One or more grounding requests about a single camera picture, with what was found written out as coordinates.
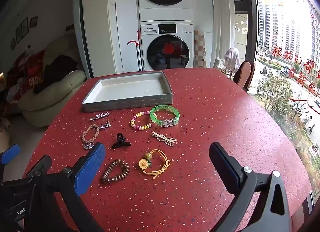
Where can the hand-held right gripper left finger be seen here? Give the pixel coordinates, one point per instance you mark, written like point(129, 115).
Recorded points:
point(90, 169)

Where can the checkered bag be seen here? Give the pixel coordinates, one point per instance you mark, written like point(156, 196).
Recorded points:
point(200, 49)

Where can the white cabinet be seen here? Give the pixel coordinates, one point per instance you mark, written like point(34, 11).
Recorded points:
point(105, 21)

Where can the red window decal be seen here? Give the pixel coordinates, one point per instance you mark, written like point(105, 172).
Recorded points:
point(295, 61)

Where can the gold hair clip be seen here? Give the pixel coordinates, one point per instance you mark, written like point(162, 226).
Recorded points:
point(163, 137)

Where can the silver star hair clip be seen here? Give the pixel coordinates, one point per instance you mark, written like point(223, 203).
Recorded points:
point(101, 116)

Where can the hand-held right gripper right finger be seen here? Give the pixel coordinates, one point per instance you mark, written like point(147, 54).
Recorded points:
point(222, 167)

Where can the green translucent bangle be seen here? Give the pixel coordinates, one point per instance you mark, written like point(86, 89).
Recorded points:
point(156, 119)

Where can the brown chair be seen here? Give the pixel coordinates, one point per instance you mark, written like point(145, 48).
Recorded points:
point(243, 74)

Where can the white towel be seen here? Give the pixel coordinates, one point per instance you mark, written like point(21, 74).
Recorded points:
point(232, 58)

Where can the black claw hair clip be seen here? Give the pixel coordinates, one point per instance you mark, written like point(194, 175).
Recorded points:
point(120, 143)

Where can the wall picture frames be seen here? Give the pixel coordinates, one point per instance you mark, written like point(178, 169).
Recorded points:
point(22, 30)

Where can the grey jewelry tray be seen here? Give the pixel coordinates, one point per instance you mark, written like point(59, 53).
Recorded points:
point(125, 89)

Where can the white washing machine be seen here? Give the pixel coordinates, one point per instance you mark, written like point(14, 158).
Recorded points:
point(150, 36)

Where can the cream sofa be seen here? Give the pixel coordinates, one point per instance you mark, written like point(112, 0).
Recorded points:
point(50, 96)

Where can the red printed cloth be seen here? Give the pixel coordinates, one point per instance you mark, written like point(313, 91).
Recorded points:
point(32, 71)

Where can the white curtain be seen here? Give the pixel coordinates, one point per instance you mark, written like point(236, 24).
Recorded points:
point(221, 16)

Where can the silver heart earring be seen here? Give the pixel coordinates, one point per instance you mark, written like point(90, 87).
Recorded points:
point(108, 123)
point(102, 126)

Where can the dark cloth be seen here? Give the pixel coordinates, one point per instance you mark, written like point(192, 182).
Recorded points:
point(57, 69)

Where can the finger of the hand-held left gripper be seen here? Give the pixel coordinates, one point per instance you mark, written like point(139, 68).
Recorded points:
point(10, 153)
point(41, 164)

